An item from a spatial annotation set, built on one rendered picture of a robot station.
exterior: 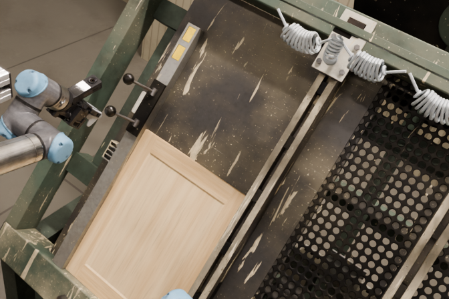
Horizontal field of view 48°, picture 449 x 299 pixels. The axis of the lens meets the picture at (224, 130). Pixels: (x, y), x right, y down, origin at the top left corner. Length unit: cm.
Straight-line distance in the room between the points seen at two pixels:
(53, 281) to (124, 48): 85
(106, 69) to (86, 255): 65
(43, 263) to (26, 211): 20
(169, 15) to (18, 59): 281
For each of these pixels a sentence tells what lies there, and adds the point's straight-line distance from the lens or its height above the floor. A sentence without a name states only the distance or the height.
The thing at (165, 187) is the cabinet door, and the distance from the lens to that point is 168.
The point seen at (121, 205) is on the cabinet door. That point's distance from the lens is 176.
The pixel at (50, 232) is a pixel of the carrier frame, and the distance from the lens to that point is 213.
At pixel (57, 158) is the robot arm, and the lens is 135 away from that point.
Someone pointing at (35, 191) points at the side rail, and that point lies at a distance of 194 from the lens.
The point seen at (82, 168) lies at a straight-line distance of 192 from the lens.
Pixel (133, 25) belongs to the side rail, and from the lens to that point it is 183.
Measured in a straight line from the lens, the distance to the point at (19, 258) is 198.
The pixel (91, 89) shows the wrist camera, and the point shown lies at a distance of 156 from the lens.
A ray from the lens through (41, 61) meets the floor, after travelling 450.
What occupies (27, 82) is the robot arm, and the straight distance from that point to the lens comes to 141.
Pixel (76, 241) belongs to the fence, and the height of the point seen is 99.
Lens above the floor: 245
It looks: 38 degrees down
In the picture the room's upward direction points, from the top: 14 degrees clockwise
